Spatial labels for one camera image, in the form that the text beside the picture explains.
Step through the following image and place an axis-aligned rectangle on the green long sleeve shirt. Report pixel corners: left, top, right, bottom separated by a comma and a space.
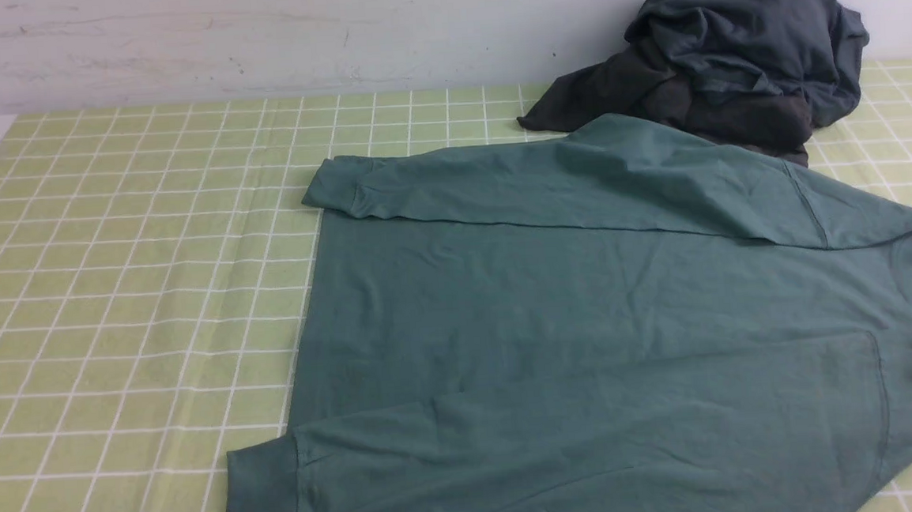
226, 115, 912, 512

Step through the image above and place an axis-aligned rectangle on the dark brown crumpled garment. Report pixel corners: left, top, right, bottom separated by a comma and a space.
517, 39, 814, 168

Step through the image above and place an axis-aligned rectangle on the dark grey-blue crumpled garment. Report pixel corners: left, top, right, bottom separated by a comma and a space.
624, 0, 869, 127

